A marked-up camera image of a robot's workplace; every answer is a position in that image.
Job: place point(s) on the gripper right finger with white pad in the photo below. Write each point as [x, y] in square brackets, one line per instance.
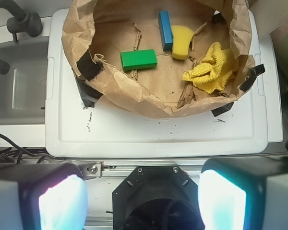
[244, 193]

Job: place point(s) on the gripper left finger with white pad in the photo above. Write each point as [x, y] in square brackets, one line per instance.
[42, 197]

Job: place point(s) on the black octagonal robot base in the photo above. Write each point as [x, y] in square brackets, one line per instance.
[156, 198]

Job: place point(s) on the green rectangular block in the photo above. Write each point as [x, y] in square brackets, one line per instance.
[139, 59]

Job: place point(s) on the blue rectangular block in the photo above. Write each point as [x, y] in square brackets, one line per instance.
[165, 30]

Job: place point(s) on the white plastic tray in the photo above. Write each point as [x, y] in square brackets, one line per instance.
[73, 130]

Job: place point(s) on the grey sink basin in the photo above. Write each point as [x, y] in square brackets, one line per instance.
[23, 88]

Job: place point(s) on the yellow cloth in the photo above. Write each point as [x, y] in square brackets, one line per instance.
[214, 70]

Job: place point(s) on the brown paper bag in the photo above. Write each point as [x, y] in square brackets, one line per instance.
[95, 33]

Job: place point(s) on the yellow sponge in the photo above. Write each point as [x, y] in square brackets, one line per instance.
[182, 36]

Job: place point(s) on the dark grey faucet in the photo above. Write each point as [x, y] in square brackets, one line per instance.
[22, 21]

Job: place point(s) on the aluminium frame rail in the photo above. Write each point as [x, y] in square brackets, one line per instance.
[121, 168]

